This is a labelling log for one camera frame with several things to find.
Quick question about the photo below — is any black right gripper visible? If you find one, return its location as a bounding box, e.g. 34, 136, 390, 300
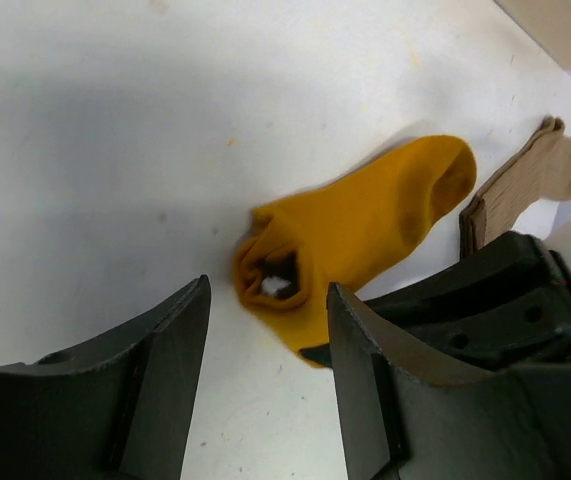
364, 232, 571, 370

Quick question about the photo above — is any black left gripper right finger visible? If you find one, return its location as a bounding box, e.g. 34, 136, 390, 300
327, 284, 571, 479

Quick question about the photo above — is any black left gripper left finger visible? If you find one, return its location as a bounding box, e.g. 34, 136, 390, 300
0, 276, 211, 479

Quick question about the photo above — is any yellow sock with brown cuff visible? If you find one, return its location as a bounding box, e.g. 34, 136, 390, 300
232, 135, 477, 368

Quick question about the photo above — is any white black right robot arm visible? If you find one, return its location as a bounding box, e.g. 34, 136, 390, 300
303, 221, 571, 385

